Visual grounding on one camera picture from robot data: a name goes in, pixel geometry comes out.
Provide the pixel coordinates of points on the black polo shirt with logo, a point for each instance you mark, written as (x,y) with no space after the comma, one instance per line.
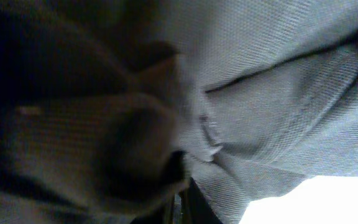
(171,111)

